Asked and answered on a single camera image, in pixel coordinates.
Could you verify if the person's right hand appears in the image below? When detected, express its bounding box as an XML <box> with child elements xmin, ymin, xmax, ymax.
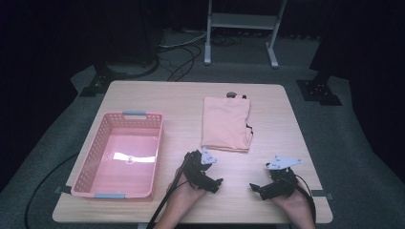
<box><xmin>270</xmin><ymin>181</ymin><xmax>309</xmax><ymax>218</ymax></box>

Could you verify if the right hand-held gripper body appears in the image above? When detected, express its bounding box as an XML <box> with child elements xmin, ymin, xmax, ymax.
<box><xmin>259</xmin><ymin>155</ymin><xmax>304</xmax><ymax>201</ymax></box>

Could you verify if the white metal stand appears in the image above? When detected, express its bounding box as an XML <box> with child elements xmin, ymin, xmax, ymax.
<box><xmin>203</xmin><ymin>0</ymin><xmax>288</xmax><ymax>70</ymax></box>

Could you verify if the black round floor base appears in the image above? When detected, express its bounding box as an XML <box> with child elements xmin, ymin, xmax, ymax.
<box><xmin>106</xmin><ymin>56</ymin><xmax>160</xmax><ymax>81</ymax></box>

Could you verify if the black stand base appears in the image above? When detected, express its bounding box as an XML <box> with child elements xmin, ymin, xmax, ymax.
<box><xmin>78</xmin><ymin>61</ymin><xmax>128</xmax><ymax>98</ymax></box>
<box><xmin>295</xmin><ymin>73</ymin><xmax>344</xmax><ymax>107</ymax></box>

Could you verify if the pink cloth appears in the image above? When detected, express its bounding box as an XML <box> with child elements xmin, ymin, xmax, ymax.
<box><xmin>200</xmin><ymin>94</ymin><xmax>255</xmax><ymax>154</ymax></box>

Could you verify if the white floor cable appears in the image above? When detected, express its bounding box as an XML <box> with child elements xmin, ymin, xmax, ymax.
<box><xmin>158</xmin><ymin>31</ymin><xmax>208</xmax><ymax>50</ymax></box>

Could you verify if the left hand-held gripper black cable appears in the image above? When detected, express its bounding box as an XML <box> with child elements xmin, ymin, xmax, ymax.
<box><xmin>146</xmin><ymin>151</ymin><xmax>194</xmax><ymax>229</ymax></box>

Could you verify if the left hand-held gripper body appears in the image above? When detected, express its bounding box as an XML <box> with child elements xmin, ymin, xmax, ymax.
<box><xmin>182</xmin><ymin>147</ymin><xmax>219</xmax><ymax>192</ymax></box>

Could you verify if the right hand-held gripper black cable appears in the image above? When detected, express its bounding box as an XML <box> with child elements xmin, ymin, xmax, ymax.
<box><xmin>294</xmin><ymin>173</ymin><xmax>317</xmax><ymax>224</ymax></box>

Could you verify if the grey strap piece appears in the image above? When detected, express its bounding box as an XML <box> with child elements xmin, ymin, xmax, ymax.
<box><xmin>310</xmin><ymin>189</ymin><xmax>335</xmax><ymax>201</ymax></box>
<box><xmin>53</xmin><ymin>184</ymin><xmax>73</xmax><ymax>196</ymax></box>

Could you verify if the person's left hand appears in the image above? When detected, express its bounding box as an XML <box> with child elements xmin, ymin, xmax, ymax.
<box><xmin>166</xmin><ymin>167</ymin><xmax>208</xmax><ymax>212</ymax></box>

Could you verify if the hand-held gripper black cable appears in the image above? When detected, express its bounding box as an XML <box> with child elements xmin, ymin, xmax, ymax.
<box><xmin>146</xmin><ymin>151</ymin><xmax>194</xmax><ymax>229</ymax></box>
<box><xmin>294</xmin><ymin>173</ymin><xmax>317</xmax><ymax>224</ymax></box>

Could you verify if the black floor cable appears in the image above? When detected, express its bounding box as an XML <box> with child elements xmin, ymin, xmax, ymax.
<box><xmin>24</xmin><ymin>153</ymin><xmax>80</xmax><ymax>229</ymax></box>

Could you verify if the black floor cables bundle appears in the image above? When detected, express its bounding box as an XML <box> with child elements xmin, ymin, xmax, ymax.
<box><xmin>158</xmin><ymin>44</ymin><xmax>203</xmax><ymax>82</ymax></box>

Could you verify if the pink perforated plastic basket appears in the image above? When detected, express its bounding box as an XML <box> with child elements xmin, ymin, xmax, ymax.
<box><xmin>70</xmin><ymin>110</ymin><xmax>165</xmax><ymax>201</ymax></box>

